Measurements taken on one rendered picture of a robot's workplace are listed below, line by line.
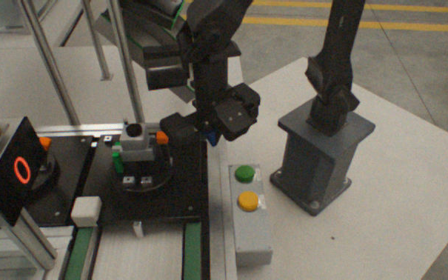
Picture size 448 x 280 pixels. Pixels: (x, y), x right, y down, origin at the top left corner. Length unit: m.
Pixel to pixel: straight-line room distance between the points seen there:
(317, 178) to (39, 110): 0.85
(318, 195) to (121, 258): 0.43
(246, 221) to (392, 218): 0.36
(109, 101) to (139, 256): 0.58
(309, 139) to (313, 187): 0.13
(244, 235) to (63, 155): 0.44
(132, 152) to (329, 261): 0.46
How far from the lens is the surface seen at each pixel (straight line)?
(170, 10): 0.79
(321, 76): 0.60
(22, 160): 0.49
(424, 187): 0.97
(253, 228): 0.65
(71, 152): 0.83
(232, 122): 0.54
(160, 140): 0.65
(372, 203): 0.88
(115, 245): 0.72
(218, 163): 0.76
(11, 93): 1.31
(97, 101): 1.15
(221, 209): 0.68
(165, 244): 0.70
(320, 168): 0.72
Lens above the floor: 1.52
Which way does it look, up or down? 44 degrees down
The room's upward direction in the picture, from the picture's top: straight up
